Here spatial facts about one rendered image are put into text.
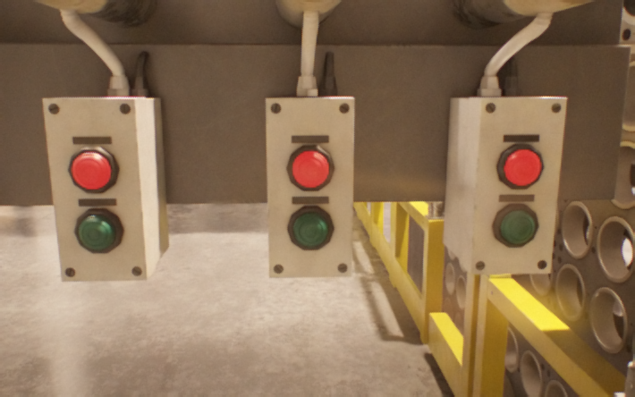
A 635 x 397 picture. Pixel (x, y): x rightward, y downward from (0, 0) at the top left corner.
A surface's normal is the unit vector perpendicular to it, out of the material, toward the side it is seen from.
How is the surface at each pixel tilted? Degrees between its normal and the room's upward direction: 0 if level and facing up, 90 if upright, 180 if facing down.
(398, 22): 90
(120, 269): 90
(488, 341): 90
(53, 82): 90
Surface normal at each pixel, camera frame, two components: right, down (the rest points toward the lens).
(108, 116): 0.05, 0.21
